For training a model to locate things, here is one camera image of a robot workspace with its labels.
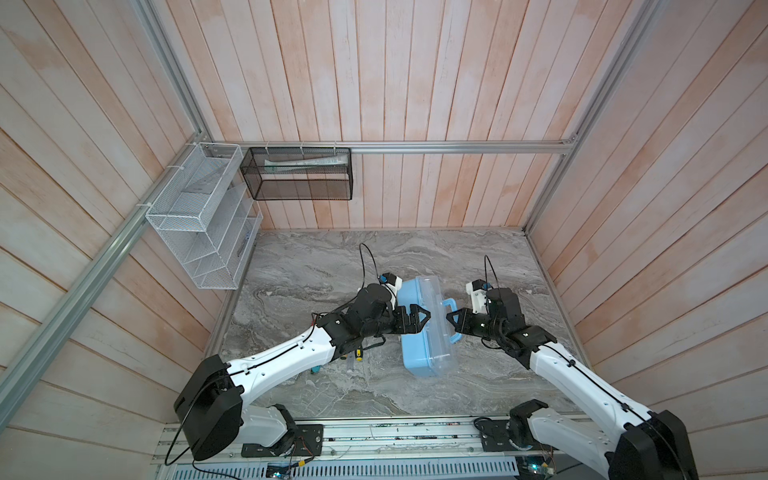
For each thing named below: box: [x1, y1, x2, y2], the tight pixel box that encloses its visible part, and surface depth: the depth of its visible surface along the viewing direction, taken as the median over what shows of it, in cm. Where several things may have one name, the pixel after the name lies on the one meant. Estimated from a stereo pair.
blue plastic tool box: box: [399, 276, 463, 378], surface depth 77 cm
